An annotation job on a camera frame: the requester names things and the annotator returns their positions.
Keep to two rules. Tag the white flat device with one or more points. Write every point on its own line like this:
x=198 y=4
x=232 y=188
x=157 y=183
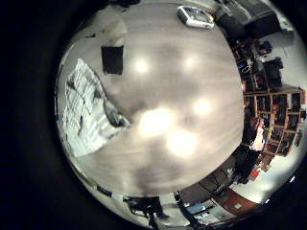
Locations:
x=195 y=16

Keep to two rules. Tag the black tripod stand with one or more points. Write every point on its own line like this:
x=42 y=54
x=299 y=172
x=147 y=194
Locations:
x=145 y=206

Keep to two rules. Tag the wooden cube shelf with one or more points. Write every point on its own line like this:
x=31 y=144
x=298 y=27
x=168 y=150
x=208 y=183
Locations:
x=276 y=118

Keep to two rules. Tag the grey striped cloth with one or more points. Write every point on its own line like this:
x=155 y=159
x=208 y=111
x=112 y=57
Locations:
x=86 y=111

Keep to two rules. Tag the red floor mat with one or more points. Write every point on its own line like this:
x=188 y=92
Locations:
x=236 y=201

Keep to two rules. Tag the large black case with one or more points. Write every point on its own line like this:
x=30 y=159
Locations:
x=249 y=19

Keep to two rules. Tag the person in dark clothes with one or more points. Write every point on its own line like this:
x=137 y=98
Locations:
x=255 y=140

